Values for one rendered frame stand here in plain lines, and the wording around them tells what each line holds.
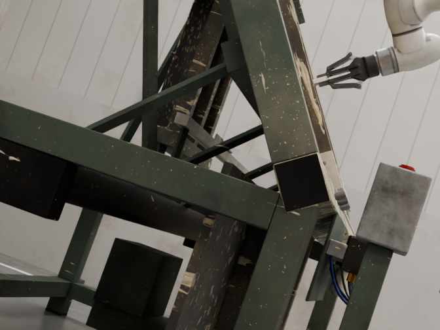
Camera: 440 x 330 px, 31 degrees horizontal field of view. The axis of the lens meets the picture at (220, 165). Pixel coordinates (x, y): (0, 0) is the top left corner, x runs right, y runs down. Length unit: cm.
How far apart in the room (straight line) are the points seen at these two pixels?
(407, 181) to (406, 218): 8
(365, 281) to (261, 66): 55
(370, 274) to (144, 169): 58
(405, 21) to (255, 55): 84
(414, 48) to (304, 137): 89
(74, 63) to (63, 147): 424
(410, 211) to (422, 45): 95
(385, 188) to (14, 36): 489
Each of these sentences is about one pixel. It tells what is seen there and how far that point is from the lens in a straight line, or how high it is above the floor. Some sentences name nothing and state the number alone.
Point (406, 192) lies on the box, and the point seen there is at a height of 88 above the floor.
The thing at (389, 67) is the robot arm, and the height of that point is 135.
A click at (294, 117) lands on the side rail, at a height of 97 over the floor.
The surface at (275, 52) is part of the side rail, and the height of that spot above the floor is 110.
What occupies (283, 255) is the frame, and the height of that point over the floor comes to 66.
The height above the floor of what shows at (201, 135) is 99.
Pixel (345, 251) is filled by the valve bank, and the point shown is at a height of 72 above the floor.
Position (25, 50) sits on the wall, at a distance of 634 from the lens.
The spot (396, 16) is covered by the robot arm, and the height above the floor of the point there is 149.
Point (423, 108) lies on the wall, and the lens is 595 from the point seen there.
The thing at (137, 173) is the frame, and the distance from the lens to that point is 190.
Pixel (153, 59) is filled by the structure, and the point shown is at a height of 119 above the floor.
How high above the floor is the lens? 65
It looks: 5 degrees up
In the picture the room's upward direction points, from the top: 20 degrees clockwise
